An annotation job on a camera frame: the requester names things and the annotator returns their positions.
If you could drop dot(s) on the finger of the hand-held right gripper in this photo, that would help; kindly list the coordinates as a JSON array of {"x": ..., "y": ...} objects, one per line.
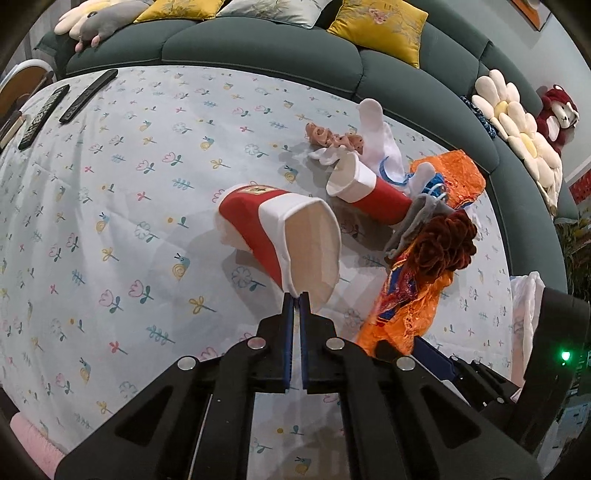
[
  {"x": 436, "y": 362},
  {"x": 487, "y": 383}
]

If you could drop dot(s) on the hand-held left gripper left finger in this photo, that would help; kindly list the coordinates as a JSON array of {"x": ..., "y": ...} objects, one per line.
[{"x": 288, "y": 341}]

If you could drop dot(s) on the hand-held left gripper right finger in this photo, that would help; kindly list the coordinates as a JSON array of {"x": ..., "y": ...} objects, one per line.
[{"x": 303, "y": 341}]

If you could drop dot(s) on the large red white felt stocking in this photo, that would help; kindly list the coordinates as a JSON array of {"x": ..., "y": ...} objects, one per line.
[{"x": 258, "y": 230}]

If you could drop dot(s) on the pink dotted scrunchie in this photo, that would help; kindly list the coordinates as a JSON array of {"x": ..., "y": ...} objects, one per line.
[{"x": 323, "y": 135}]

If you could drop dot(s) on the white plastic bag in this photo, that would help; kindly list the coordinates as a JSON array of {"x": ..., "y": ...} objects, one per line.
[{"x": 526, "y": 314}]

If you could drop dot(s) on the orange blue patterned cloth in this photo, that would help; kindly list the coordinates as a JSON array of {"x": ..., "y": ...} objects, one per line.
[{"x": 406, "y": 309}]

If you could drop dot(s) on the dark red scrunchie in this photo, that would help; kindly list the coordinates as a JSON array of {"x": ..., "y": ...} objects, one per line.
[{"x": 445, "y": 244}]

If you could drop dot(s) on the grey cloth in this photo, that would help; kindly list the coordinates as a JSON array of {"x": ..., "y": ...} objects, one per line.
[{"x": 415, "y": 219}]

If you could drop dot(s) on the small red white felt stocking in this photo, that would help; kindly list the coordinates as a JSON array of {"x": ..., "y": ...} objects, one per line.
[{"x": 374, "y": 194}]

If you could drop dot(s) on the blue white plastic wrapper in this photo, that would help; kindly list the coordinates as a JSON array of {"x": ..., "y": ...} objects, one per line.
[{"x": 427, "y": 182}]

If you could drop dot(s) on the crumpled orange snack wrapper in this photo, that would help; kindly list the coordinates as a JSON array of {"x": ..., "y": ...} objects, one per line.
[{"x": 455, "y": 177}]

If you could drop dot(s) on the white daisy cushion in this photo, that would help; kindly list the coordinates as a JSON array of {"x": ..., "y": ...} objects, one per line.
[
  {"x": 533, "y": 147},
  {"x": 496, "y": 99}
]

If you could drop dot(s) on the dark red teddy bear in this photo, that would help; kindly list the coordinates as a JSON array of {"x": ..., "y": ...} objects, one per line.
[{"x": 556, "y": 115}]

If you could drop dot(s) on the white glove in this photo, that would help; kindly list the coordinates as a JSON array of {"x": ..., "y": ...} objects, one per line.
[{"x": 376, "y": 134}]

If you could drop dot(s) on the blue beaded item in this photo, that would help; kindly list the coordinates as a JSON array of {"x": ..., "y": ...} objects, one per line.
[{"x": 480, "y": 117}]

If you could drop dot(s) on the pink mat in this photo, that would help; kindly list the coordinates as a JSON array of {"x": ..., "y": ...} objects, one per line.
[{"x": 34, "y": 443}]

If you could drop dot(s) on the dark green sofa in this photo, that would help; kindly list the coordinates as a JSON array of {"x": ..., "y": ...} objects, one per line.
[{"x": 258, "y": 50}]

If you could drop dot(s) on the slim black remote control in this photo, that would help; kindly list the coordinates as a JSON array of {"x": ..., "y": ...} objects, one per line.
[{"x": 87, "y": 96}]

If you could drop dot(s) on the yellow embroidered pillow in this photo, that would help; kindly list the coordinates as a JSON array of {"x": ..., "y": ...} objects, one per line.
[
  {"x": 383, "y": 27},
  {"x": 178, "y": 10}
]

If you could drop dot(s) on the silver grey pillow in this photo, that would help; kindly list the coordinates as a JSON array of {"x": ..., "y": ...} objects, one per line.
[{"x": 272, "y": 11}]

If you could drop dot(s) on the black buttoned remote control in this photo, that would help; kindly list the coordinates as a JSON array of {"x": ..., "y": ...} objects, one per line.
[{"x": 44, "y": 117}]

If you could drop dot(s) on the dark remote with light edge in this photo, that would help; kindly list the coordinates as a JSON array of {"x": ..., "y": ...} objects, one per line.
[{"x": 10, "y": 130}]

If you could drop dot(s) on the grey plush toy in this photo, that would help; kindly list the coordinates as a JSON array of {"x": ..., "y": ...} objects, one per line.
[{"x": 104, "y": 21}]

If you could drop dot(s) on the white rimmed wooden chair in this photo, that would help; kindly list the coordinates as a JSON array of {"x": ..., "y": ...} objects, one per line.
[{"x": 23, "y": 81}]

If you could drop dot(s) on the cream flower plush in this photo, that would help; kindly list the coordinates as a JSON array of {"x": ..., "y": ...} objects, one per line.
[{"x": 76, "y": 16}]

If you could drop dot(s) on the orange picture frame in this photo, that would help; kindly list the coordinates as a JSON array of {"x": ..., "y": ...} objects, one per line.
[{"x": 533, "y": 11}]

